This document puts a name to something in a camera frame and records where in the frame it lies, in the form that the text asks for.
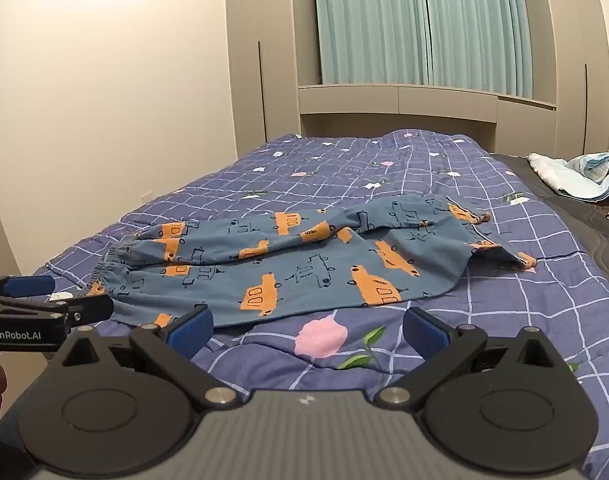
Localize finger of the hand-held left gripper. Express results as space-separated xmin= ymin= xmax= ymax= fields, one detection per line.
xmin=0 ymin=272 xmax=56 ymax=307
xmin=43 ymin=293 xmax=116 ymax=329

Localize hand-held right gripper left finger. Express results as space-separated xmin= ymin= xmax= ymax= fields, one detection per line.
xmin=58 ymin=305 xmax=238 ymax=409

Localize light green curtain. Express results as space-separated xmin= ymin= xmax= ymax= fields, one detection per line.
xmin=312 ymin=0 xmax=431 ymax=87
xmin=419 ymin=0 xmax=536 ymax=101

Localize light blue white cloth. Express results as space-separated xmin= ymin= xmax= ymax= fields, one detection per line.
xmin=527 ymin=152 xmax=609 ymax=207

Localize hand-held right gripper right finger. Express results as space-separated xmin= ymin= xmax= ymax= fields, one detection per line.
xmin=375 ymin=306 xmax=561 ymax=409

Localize blue pants with orange cars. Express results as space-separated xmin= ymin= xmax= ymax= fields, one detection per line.
xmin=87 ymin=195 xmax=538 ymax=332

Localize beige wardrobe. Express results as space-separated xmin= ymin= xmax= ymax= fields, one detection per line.
xmin=495 ymin=0 xmax=609 ymax=162
xmin=224 ymin=0 xmax=321 ymax=162

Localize beige headboard cabinet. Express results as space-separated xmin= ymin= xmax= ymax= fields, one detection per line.
xmin=297 ymin=82 xmax=558 ymax=140

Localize purple checked floral blanket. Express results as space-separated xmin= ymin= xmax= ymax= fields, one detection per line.
xmin=43 ymin=130 xmax=609 ymax=480

